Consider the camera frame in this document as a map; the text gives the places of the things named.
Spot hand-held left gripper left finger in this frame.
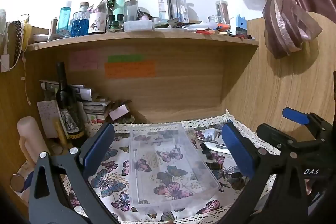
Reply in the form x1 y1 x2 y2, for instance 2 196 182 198
28 123 120 224

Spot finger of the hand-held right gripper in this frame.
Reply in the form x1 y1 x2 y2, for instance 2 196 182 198
257 123 297 152
282 107 330 140

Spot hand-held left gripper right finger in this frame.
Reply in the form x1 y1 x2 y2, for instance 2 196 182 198
222 122 309 224

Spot white handheld massager device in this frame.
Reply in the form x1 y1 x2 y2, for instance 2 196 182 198
201 142 231 154

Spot clear plastic storage box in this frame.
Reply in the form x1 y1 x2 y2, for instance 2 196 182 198
129 123 221 212

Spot small brown gold bottle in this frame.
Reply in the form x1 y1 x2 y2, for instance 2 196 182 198
205 162 223 171

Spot white charger plug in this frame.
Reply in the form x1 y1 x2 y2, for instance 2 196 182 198
203 129 223 142

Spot butterfly print lace tablecloth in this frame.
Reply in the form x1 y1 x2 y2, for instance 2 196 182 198
63 109 282 224

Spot pink and white small box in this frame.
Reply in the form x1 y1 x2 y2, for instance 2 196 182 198
108 105 130 121

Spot yellow taper candle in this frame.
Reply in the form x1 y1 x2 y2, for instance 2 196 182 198
53 120 67 148

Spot pile of papers and boxes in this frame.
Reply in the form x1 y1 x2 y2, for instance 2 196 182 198
39 80 112 125

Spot dark wine bottle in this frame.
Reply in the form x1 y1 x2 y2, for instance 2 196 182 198
55 61 87 148

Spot handwritten note paper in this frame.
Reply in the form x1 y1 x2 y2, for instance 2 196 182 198
37 100 61 139

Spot cream pillar candle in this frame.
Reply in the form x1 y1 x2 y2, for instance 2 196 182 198
17 116 43 165

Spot wooden desk hutch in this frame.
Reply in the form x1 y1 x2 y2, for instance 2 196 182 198
0 10 336 203

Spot orange sticky note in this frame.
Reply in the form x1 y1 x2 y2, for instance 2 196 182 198
104 61 156 79

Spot pink sticky note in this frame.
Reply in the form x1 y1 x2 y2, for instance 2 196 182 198
69 50 100 72

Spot round brown disc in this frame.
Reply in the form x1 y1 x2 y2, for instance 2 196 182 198
10 174 26 192

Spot green sticky note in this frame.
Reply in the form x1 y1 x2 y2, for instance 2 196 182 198
108 54 145 63

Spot mauve tied curtain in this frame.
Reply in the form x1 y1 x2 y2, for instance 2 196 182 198
215 0 336 60

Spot blue pencil sharpener box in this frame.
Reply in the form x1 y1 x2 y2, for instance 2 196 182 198
235 15 248 36

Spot faceted bottle with blue liquid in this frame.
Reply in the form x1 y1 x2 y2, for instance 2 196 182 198
72 2 90 37

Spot pile of pens and stationery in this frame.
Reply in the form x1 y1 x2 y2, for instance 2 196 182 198
154 17 259 42

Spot glass jar brown contents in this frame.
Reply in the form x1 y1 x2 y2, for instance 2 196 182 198
215 0 231 25

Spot clear corked bottle cartoon label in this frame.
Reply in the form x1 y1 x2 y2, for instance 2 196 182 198
88 0 109 35

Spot clear flat plastic case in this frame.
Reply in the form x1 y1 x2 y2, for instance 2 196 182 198
123 20 155 33

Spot turquoise glass bottle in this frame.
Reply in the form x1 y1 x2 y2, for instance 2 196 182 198
58 0 73 33

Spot patterned ribbon loop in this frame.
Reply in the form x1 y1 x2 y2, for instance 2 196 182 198
7 14 32 70

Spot clear bottle grey cap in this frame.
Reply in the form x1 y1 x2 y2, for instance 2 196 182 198
125 0 138 22

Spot teal pump bottle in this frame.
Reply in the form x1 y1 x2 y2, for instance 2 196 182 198
112 0 127 22

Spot short clear blister pack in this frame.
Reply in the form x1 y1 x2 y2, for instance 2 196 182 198
175 0 189 24

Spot tall clear blister pack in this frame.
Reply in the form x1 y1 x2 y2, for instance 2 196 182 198
158 0 177 21

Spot beige earphone cable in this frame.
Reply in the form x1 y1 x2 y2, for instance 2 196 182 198
21 50 32 107

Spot white wall adapter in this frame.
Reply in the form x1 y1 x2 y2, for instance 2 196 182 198
0 54 11 73

